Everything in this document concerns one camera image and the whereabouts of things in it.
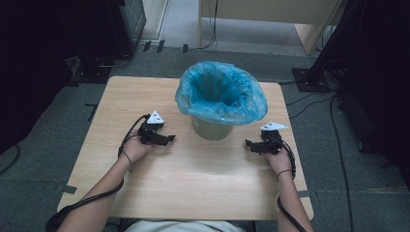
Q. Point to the black stand base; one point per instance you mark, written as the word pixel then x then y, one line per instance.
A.
pixel 306 80

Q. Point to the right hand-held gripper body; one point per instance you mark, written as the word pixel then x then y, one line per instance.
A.
pixel 270 141

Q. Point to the blue plastic trash bag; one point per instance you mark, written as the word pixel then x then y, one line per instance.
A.
pixel 222 93

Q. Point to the black cabinet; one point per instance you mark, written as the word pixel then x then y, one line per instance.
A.
pixel 129 25

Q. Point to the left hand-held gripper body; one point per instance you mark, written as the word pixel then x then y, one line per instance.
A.
pixel 151 131

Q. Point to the dark curtain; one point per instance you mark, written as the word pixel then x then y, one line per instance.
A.
pixel 29 64

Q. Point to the person's left hand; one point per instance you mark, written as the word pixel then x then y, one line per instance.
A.
pixel 134 150

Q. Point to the person's light shirt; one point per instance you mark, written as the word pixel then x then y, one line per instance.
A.
pixel 183 226

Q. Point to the black wrist band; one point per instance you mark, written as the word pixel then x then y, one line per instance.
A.
pixel 283 172
pixel 129 158

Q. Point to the person's right hand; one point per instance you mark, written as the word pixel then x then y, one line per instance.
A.
pixel 281 161

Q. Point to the olive green trash can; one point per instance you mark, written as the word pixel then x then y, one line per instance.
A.
pixel 211 130

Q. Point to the light wooden desk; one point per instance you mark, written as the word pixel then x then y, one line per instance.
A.
pixel 274 13

